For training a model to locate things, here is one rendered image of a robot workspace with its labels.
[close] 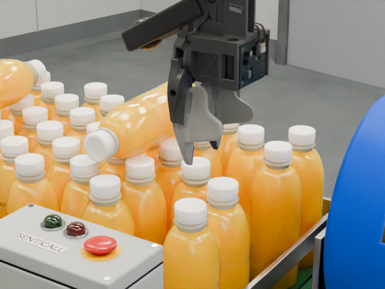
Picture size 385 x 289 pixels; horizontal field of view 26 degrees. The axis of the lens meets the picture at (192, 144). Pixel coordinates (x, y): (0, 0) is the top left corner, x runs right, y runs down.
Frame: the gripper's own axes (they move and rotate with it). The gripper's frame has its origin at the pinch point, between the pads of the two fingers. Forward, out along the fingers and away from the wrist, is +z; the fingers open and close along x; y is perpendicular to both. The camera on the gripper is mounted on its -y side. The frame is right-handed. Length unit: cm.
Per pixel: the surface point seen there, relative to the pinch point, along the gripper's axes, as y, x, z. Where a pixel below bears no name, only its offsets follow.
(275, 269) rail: 4.0, 13.2, 21.5
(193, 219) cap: 0.8, -2.0, 8.5
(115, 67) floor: -279, 334, 117
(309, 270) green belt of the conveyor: 2.7, 26.9, 28.9
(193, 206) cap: 0.0, -0.8, 7.5
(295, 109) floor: -144, 325, 118
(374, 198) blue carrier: 20.5, 3.2, 2.9
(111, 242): -2.8, -12.9, 7.7
